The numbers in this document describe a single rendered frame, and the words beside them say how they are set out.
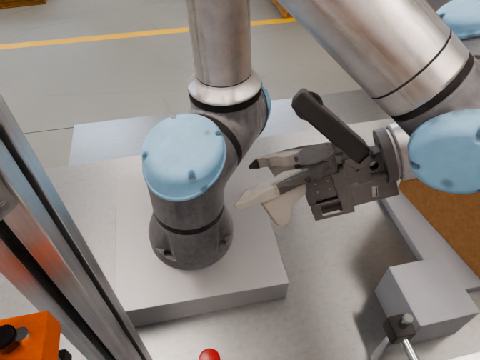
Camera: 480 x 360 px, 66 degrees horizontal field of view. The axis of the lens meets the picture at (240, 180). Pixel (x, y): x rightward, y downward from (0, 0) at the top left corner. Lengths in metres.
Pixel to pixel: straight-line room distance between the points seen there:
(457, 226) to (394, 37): 0.54
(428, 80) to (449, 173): 0.08
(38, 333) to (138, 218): 0.43
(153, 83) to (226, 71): 2.19
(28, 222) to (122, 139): 0.74
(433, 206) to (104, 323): 0.63
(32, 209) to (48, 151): 2.12
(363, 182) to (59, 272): 0.36
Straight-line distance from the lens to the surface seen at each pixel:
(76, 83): 2.89
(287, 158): 0.53
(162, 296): 0.64
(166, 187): 0.50
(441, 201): 0.80
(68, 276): 0.33
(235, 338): 0.67
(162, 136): 0.52
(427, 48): 0.31
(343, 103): 1.11
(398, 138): 0.48
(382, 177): 0.51
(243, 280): 0.64
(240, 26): 0.52
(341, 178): 0.48
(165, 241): 0.63
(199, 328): 0.68
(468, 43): 0.42
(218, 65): 0.54
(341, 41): 0.31
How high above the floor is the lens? 1.46
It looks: 48 degrees down
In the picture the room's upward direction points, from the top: straight up
